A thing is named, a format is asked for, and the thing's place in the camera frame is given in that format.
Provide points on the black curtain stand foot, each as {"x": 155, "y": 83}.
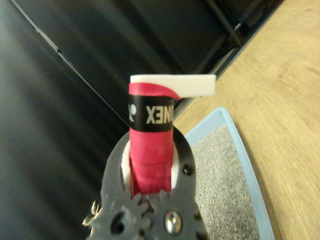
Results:
{"x": 212, "y": 77}

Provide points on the black curtain stand pole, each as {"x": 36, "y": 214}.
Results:
{"x": 226, "y": 23}
{"x": 58, "y": 51}

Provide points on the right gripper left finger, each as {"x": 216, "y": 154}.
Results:
{"x": 112, "y": 200}

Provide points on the blue litter tray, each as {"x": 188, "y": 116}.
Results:
{"x": 225, "y": 187}

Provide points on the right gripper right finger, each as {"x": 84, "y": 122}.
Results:
{"x": 187, "y": 190}

